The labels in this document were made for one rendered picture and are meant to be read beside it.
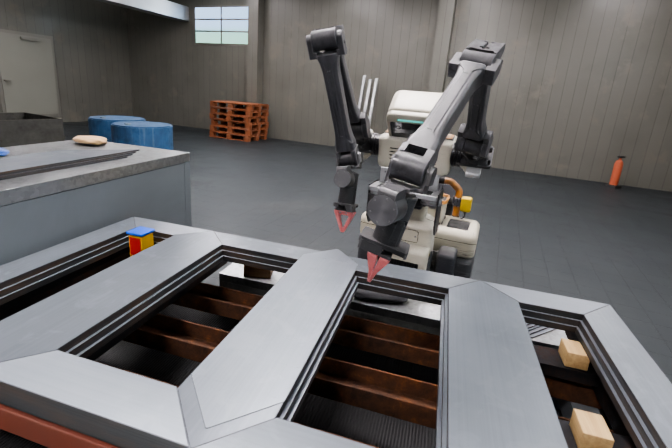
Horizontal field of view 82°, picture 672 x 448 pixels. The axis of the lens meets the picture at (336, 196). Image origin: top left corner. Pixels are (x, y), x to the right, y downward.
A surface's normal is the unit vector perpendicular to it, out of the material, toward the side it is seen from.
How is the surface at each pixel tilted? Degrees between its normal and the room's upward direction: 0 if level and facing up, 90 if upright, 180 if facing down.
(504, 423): 0
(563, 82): 90
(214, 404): 0
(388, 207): 85
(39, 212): 90
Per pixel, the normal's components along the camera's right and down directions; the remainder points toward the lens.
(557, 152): -0.40, 0.22
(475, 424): 0.07, -0.96
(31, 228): 0.96, 0.14
